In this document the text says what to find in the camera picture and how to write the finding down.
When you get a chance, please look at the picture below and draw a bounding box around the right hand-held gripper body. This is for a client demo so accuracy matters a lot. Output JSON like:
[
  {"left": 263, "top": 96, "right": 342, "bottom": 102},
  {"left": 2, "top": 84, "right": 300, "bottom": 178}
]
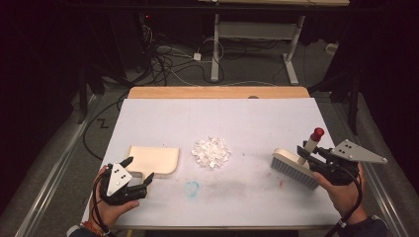
[{"left": 309, "top": 138, "right": 388, "bottom": 186}]

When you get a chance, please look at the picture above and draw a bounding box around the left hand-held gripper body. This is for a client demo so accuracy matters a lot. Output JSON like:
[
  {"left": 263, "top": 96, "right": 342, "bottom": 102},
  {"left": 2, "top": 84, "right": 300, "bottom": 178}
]
[{"left": 98, "top": 162, "right": 148, "bottom": 206}]

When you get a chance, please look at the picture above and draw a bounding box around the cream brush with grey bristles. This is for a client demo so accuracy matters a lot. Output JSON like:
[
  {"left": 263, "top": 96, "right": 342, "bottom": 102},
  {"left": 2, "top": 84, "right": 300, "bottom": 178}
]
[{"left": 270, "top": 127, "right": 325, "bottom": 191}]

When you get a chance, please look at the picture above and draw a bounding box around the cream dustpan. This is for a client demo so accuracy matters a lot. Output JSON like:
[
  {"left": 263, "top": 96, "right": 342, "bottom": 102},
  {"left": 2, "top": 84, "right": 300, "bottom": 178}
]
[{"left": 126, "top": 145, "right": 181, "bottom": 179}]

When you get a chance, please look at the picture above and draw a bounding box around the pile of clear plastic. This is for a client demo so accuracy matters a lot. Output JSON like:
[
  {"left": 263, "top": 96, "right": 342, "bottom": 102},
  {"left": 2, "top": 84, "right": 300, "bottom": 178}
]
[{"left": 191, "top": 136, "right": 231, "bottom": 170}]

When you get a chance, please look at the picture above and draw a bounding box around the person's left hand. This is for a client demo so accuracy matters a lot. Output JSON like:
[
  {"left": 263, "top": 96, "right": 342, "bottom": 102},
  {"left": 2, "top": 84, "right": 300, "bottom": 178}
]
[{"left": 94, "top": 165, "right": 141, "bottom": 229}]

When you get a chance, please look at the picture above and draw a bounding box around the person's right hand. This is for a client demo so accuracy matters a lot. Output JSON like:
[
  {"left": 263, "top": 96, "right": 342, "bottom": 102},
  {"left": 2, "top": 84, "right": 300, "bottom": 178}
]
[{"left": 312, "top": 163, "right": 369, "bottom": 225}]

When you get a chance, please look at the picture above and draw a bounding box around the black stand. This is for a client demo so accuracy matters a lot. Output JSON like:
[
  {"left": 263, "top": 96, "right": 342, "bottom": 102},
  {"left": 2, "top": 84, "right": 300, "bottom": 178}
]
[
  {"left": 308, "top": 70, "right": 362, "bottom": 136},
  {"left": 76, "top": 60, "right": 134, "bottom": 125}
]

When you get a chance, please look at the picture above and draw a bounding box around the wooden table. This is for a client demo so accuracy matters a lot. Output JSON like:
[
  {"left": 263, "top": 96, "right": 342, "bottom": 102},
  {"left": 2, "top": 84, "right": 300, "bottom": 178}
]
[{"left": 82, "top": 86, "right": 342, "bottom": 231}]

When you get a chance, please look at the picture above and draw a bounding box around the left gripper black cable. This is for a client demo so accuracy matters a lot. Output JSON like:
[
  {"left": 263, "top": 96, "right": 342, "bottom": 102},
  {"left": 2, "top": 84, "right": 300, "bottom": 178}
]
[{"left": 91, "top": 179, "right": 117, "bottom": 237}]

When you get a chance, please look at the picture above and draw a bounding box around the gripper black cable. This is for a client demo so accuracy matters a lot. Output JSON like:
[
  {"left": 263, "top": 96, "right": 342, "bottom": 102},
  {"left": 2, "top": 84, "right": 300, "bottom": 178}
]
[
  {"left": 91, "top": 179, "right": 117, "bottom": 237},
  {"left": 330, "top": 166, "right": 364, "bottom": 237}
]

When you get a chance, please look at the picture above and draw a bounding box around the black floor cable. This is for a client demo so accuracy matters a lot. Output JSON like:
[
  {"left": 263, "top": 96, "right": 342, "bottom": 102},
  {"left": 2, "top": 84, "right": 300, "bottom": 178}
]
[{"left": 82, "top": 93, "right": 130, "bottom": 162}]

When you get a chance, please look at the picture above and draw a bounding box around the metal floor rail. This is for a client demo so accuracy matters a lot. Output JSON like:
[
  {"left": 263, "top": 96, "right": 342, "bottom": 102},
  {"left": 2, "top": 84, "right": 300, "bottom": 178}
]
[
  {"left": 13, "top": 94, "right": 102, "bottom": 237},
  {"left": 330, "top": 97, "right": 411, "bottom": 237}
]

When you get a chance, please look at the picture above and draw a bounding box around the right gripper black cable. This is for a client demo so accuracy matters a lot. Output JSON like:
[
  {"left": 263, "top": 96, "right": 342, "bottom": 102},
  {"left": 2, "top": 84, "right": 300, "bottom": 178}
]
[{"left": 330, "top": 166, "right": 364, "bottom": 237}]

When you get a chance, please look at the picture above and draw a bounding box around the tangle of floor cables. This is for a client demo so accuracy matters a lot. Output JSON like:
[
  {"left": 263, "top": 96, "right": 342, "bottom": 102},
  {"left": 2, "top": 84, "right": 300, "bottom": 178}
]
[{"left": 139, "top": 24, "right": 226, "bottom": 87}]

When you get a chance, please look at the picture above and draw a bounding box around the white frame desk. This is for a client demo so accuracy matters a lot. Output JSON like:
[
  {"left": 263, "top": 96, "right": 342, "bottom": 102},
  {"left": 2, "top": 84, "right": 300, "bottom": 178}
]
[{"left": 197, "top": 0, "right": 351, "bottom": 86}]

